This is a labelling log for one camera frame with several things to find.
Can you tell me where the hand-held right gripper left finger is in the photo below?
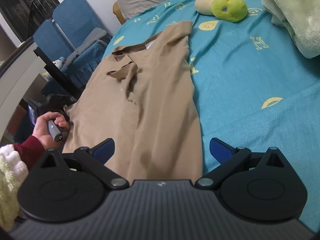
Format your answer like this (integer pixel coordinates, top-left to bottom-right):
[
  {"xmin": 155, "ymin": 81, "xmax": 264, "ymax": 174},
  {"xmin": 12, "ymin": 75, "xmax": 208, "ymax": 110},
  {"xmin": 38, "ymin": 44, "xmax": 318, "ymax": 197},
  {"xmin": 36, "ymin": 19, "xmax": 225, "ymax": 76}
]
[{"xmin": 40, "ymin": 137, "xmax": 130, "ymax": 189}]

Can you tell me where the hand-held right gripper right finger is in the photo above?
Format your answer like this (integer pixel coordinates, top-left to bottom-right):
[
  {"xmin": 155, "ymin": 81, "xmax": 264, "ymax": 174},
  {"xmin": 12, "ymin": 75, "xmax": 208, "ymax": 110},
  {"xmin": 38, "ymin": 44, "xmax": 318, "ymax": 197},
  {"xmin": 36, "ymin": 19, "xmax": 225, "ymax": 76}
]
[{"xmin": 195, "ymin": 137, "xmax": 285, "ymax": 190}]

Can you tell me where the tan printed shirt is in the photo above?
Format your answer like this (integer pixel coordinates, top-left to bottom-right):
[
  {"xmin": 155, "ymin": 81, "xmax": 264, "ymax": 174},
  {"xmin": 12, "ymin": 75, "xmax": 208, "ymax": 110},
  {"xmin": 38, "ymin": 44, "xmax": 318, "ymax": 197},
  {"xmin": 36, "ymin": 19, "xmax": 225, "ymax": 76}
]
[{"xmin": 61, "ymin": 21, "xmax": 203, "ymax": 180}]

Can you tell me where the person's left forearm red sleeve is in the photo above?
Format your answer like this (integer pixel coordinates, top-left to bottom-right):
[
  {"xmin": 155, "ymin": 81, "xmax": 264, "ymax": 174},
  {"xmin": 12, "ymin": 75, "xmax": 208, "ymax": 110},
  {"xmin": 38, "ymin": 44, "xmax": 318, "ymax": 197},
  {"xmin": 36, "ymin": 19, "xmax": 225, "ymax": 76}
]
[{"xmin": 13, "ymin": 135, "xmax": 46, "ymax": 171}]

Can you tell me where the person's left hand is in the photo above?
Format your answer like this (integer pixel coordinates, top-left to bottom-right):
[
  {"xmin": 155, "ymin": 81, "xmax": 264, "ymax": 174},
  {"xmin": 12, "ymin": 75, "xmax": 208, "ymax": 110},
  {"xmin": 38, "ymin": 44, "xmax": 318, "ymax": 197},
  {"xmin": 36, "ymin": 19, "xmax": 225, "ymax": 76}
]
[{"xmin": 32, "ymin": 112, "xmax": 70, "ymax": 151}]

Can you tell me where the small white blue plush toy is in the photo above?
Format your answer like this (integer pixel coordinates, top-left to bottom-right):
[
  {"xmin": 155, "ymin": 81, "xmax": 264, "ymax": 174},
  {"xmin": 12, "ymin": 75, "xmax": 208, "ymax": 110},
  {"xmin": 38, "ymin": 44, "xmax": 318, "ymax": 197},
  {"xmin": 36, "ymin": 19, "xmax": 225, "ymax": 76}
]
[{"xmin": 52, "ymin": 56, "xmax": 66, "ymax": 69}]

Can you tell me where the grey folded cloth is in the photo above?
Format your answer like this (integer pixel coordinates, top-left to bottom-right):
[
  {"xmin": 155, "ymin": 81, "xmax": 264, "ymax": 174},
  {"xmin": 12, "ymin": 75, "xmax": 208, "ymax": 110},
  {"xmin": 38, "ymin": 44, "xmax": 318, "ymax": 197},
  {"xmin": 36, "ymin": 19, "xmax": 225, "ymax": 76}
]
[{"xmin": 65, "ymin": 28, "xmax": 112, "ymax": 64}]

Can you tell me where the teal printed bed sheet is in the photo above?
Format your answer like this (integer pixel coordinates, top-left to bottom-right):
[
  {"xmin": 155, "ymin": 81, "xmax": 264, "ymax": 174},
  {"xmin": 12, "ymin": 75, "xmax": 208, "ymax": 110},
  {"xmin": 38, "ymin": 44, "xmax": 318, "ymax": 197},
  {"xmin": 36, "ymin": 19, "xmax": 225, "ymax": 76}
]
[{"xmin": 102, "ymin": 0, "xmax": 320, "ymax": 230}]

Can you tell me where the person's fluffy white yellow clothing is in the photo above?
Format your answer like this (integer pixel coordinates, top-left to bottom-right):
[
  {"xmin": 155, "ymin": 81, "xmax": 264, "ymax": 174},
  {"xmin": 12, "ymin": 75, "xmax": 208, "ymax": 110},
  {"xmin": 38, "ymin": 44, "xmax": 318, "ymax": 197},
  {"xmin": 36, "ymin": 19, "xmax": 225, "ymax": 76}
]
[{"xmin": 0, "ymin": 144, "xmax": 29, "ymax": 233}]

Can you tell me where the dark metal door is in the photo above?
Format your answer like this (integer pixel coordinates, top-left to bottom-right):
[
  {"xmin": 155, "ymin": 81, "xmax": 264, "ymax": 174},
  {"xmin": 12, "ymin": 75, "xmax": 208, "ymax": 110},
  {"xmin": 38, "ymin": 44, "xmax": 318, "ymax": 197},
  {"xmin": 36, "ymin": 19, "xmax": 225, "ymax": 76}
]
[{"xmin": 0, "ymin": 0, "xmax": 60, "ymax": 42}]

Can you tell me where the green and beige plush toy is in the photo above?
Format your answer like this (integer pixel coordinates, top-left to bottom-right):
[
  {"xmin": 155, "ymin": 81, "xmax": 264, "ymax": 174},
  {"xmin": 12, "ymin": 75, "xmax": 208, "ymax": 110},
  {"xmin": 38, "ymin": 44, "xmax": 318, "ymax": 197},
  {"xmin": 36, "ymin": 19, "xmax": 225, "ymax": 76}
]
[{"xmin": 194, "ymin": 0, "xmax": 248, "ymax": 23}]

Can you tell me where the light green fleece blanket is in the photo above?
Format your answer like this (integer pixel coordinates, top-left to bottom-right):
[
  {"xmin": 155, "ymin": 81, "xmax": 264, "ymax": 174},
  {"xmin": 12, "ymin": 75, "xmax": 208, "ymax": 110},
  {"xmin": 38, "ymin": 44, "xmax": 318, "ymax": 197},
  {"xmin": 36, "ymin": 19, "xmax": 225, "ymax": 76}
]
[{"xmin": 252, "ymin": 0, "xmax": 320, "ymax": 59}]

